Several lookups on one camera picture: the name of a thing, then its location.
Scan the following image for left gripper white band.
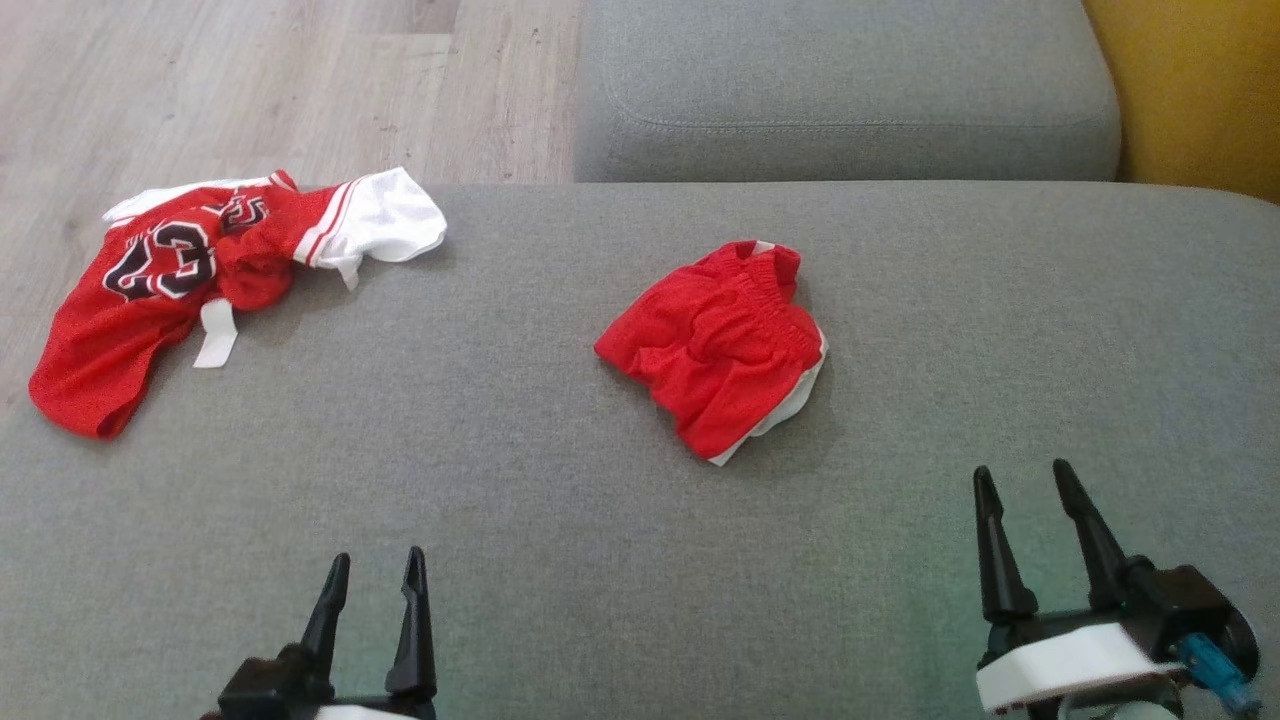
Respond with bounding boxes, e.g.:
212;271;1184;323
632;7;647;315
200;546;438;720

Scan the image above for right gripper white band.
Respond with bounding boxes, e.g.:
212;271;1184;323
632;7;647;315
973;459;1261;720

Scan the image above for red basketball jersey white sleeves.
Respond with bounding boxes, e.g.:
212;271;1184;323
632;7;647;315
28;166;448;441

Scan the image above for red shorts white trim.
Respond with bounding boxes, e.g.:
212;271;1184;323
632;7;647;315
594;240;829;467

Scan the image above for blue connector on right gripper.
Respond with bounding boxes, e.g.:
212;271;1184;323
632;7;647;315
1178;632;1259;716

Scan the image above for yellow sofa cushion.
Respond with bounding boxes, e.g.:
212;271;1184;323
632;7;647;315
1083;0;1280;206

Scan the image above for grey sofa cushion section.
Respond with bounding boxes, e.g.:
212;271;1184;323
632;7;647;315
573;0;1122;183

